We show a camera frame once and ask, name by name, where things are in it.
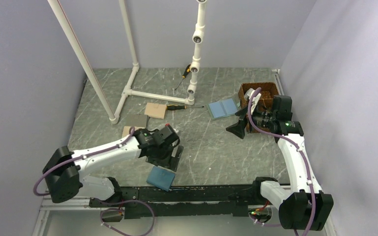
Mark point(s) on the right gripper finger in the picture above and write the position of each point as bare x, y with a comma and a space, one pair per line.
238, 129
242, 112

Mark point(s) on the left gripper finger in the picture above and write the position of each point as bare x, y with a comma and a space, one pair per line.
164, 163
175, 158

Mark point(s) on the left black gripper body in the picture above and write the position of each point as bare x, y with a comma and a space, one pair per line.
165, 152

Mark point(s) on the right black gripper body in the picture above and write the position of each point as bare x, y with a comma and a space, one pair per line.
263, 119

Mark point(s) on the teal blue card holder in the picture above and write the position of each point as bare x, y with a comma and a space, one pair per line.
160, 178

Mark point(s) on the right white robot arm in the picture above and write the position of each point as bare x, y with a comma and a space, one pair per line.
304, 206

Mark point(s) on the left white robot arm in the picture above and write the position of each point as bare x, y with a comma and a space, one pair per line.
68, 173

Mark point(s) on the open green card holder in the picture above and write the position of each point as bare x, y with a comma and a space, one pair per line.
223, 108

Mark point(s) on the tan card holder upper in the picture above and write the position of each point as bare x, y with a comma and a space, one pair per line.
155, 110

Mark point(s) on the beige card holder lower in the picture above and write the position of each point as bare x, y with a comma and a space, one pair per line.
126, 130

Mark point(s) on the brown wicker basket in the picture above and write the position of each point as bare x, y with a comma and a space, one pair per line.
268, 91

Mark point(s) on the black yellow screwdriver near pipe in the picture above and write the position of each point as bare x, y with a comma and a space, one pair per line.
181, 107

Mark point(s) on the black yellow screwdriver far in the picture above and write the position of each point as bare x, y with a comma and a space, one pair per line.
184, 75

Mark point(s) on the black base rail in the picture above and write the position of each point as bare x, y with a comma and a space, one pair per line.
230, 199

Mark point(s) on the aluminium frame rail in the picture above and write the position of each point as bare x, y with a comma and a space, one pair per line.
77, 217

